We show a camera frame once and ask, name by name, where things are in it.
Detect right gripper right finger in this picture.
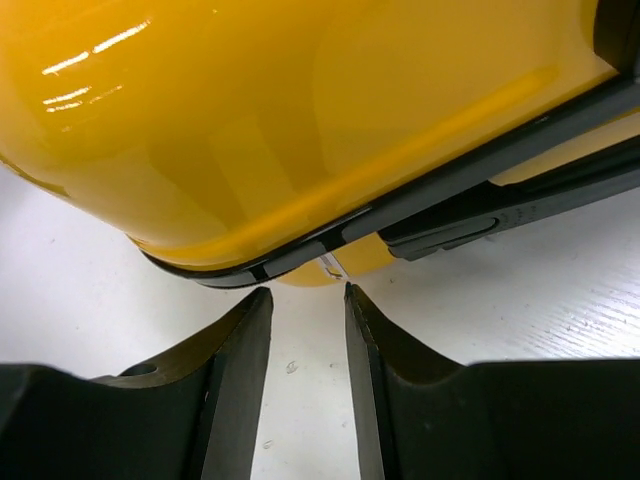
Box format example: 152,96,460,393
344,284,639,479

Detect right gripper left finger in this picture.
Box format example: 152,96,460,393
1,287,273,479

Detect yellow hard-shell suitcase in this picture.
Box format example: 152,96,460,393
1,1,639,289

